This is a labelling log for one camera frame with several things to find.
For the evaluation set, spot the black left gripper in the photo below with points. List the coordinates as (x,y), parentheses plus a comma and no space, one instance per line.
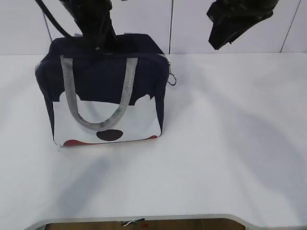
(93,19)

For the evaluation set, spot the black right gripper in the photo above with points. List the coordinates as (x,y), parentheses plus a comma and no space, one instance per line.
(232,18)

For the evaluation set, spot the navy blue lunch bag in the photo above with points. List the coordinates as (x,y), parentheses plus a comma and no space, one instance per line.
(96,96)

